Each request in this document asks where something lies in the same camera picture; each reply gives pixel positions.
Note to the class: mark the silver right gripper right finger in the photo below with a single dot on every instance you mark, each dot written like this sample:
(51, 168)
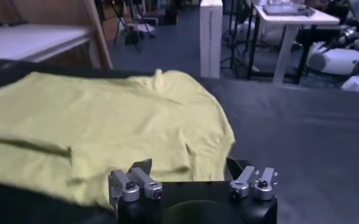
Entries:
(252, 182)

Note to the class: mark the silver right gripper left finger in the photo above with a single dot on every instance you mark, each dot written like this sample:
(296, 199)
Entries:
(136, 182)

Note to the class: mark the yellow-green t-shirt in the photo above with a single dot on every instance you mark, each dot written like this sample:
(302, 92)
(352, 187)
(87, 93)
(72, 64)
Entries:
(106, 121)

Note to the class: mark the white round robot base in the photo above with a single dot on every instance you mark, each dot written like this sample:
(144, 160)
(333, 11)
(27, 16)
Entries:
(240, 30)
(145, 30)

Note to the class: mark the black table cover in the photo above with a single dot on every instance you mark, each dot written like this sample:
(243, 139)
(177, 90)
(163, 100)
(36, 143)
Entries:
(304, 146)

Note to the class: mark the black tripod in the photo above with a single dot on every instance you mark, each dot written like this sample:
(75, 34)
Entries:
(132, 38)

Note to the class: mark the tall white cardboard box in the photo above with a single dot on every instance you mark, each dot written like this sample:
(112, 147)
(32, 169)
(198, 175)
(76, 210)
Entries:
(211, 39)

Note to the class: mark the gray laptop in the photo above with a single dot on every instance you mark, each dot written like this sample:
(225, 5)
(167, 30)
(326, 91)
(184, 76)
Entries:
(282, 9)

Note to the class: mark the white standing desk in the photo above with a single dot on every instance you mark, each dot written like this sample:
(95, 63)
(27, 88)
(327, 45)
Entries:
(319, 19)

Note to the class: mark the white rectangular table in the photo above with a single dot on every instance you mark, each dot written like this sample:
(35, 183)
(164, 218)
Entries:
(30, 41)

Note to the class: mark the small black device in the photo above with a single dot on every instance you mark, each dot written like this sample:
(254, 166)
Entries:
(307, 11)

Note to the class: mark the wooden partition screen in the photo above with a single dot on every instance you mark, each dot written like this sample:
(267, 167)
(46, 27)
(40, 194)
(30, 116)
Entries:
(60, 12)

